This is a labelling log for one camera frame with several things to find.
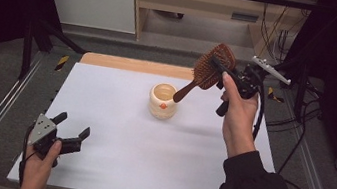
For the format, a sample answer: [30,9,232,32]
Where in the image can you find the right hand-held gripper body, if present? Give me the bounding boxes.
[212,50,295,127]

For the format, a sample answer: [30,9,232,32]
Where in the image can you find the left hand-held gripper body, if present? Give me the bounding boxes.
[24,112,68,169]

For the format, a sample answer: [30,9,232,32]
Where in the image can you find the brown wooden hairbrush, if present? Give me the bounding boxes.
[171,37,239,112]

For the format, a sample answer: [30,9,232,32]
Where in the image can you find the cream ribbed cup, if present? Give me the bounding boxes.
[146,81,182,122]

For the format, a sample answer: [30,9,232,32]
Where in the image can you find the person's right hand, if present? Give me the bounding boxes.
[209,70,268,162]

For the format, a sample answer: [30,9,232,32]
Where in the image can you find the person's left hand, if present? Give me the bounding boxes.
[20,135,63,189]

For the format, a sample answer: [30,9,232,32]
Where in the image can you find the yellow black tape strip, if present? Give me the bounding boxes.
[266,86,287,104]
[54,54,71,73]

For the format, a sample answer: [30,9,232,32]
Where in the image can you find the black metal stand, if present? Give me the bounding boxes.
[264,53,313,122]
[17,15,92,89]

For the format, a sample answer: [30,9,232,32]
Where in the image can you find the white board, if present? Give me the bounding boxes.
[6,54,288,189]

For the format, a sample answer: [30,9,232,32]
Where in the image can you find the light wooden desk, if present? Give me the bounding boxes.
[123,0,320,67]

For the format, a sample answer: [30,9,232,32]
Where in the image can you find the wooden table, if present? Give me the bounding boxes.
[79,50,197,82]

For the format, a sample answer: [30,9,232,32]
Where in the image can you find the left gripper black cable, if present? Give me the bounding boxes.
[15,123,42,189]

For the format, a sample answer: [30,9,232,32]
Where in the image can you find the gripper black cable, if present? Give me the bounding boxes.
[15,123,42,189]
[242,82,336,189]

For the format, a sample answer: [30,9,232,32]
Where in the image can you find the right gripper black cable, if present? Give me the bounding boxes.
[242,82,336,189]

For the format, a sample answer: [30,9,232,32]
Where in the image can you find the hanging cables bundle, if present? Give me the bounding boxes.
[253,0,313,67]

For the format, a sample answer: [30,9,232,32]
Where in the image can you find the black floor cables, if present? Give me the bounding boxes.
[259,72,328,175]

